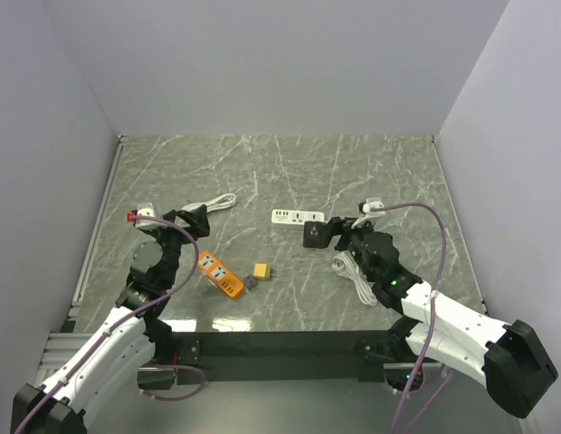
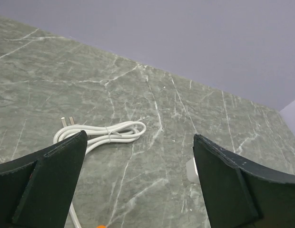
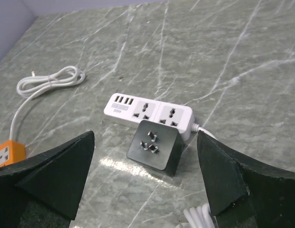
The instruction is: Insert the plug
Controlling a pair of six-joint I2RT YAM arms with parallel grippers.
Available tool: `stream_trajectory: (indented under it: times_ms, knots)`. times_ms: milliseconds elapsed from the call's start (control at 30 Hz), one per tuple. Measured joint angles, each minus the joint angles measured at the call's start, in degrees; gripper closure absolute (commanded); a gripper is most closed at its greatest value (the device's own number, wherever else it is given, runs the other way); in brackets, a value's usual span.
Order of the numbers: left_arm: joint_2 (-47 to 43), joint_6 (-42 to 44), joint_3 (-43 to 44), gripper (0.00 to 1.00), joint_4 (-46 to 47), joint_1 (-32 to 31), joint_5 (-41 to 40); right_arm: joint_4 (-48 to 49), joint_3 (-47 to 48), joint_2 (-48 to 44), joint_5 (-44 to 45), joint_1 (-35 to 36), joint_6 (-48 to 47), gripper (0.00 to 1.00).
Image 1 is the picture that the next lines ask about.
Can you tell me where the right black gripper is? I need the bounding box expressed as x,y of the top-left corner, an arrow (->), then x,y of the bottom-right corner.
314,216 -> 377,283

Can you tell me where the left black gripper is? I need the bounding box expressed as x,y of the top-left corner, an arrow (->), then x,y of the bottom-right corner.
147,203 -> 209,286

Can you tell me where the black cube power adapter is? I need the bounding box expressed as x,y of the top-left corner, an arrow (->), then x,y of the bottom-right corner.
302,221 -> 332,250

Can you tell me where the orange power strip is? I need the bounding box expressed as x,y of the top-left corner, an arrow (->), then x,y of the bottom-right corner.
197,250 -> 244,299

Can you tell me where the grey plug adapter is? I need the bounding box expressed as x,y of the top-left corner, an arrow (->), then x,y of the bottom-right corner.
243,274 -> 258,291

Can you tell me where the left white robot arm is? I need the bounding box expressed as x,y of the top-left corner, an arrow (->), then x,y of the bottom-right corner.
10,204 -> 210,433

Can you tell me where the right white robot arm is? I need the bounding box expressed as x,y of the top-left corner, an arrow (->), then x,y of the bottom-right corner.
305,217 -> 558,419

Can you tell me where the yellow plug adapter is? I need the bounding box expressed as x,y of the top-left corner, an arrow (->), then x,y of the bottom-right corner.
252,263 -> 275,281

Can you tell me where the white power strip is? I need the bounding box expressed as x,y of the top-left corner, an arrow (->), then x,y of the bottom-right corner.
271,209 -> 326,226

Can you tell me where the black base bar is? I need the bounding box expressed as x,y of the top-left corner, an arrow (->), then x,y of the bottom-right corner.
151,330 -> 417,382

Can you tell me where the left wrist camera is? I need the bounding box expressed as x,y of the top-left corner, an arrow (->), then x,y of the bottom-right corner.
127,203 -> 160,230

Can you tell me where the white cord of orange strip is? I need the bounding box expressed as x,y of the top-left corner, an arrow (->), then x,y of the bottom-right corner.
181,193 -> 237,212

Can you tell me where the aluminium frame rail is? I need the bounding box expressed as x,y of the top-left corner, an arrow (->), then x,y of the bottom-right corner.
35,134 -> 128,376

